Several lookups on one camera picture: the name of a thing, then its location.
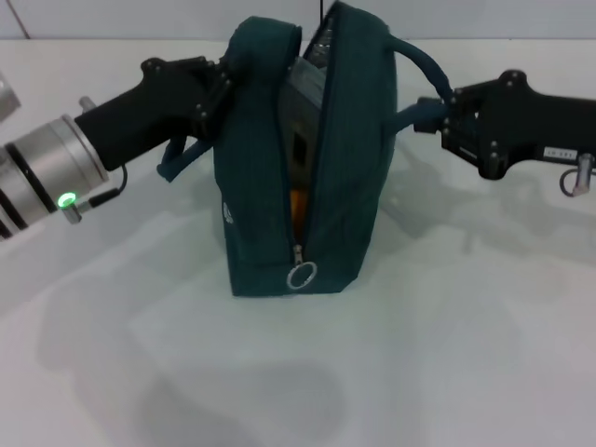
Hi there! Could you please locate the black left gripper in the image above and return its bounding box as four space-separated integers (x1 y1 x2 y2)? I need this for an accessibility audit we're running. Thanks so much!
74 56 235 172

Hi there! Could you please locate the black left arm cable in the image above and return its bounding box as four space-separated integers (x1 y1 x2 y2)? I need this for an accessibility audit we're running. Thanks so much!
88 165 129 209

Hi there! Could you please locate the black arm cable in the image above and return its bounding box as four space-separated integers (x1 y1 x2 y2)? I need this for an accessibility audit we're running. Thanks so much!
560 168 581 197
88 165 129 209

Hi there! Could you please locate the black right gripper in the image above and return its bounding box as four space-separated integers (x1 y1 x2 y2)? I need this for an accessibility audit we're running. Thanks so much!
413 69 596 181

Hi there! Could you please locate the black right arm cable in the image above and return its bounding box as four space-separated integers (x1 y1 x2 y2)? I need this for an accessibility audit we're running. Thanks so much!
560 168 581 197

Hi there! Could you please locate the silver zipper pull ring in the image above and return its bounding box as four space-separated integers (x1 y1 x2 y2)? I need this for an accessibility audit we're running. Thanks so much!
286 244 318 291

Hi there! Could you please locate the dark teal fabric bag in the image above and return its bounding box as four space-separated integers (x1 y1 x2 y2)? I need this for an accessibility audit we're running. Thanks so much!
156 0 454 299

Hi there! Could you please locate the clear food container blue rim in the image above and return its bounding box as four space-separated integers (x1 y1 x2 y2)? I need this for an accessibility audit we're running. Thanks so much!
278 62 330 187

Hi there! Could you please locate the orange pear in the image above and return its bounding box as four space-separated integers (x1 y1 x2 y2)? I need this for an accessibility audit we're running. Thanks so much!
289 188 312 237

